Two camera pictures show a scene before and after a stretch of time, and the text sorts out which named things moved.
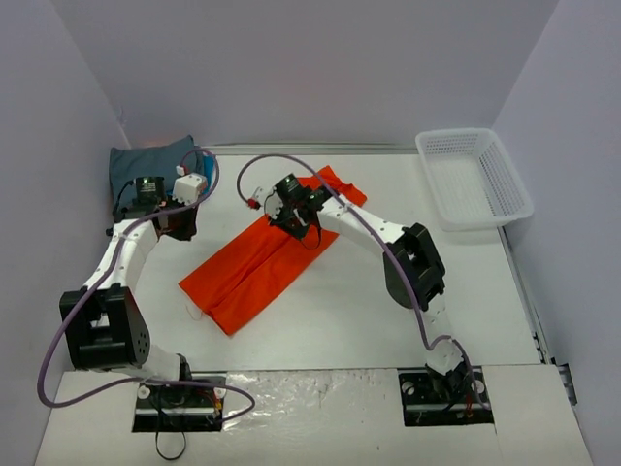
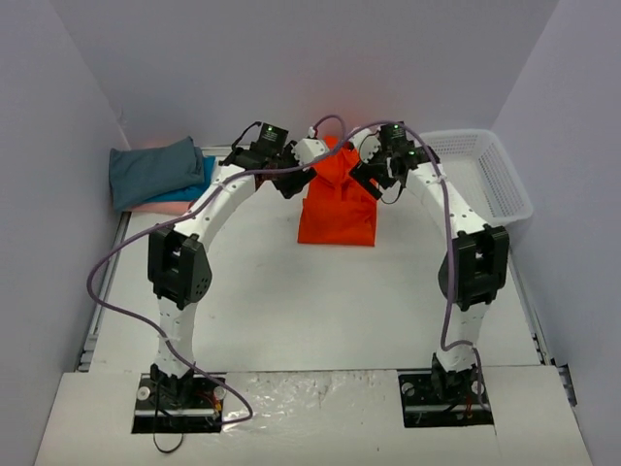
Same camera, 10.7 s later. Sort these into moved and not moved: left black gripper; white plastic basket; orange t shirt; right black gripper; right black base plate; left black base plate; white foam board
Moved: left black gripper; right black gripper; orange t shirt
Not moved: left black base plate; right black base plate; white foam board; white plastic basket
